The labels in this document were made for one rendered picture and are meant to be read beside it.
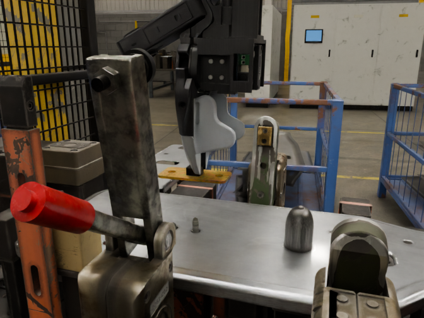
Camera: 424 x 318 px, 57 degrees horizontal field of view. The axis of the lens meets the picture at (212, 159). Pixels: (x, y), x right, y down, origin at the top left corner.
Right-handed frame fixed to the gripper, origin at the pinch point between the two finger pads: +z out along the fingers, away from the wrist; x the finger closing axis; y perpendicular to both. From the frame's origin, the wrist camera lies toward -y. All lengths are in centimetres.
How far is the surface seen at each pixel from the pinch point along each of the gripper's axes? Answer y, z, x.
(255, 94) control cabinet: -141, 84, 764
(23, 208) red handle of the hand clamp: 0.2, -4.8, -26.9
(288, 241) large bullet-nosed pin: 11.7, 8.1, -1.3
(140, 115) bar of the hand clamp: 1.7, -8.1, -16.5
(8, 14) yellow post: -66, -20, 43
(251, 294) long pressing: 9.5, 9.3, -10.6
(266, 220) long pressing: 8.1, 9.0, 5.5
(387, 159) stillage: 61, 74, 294
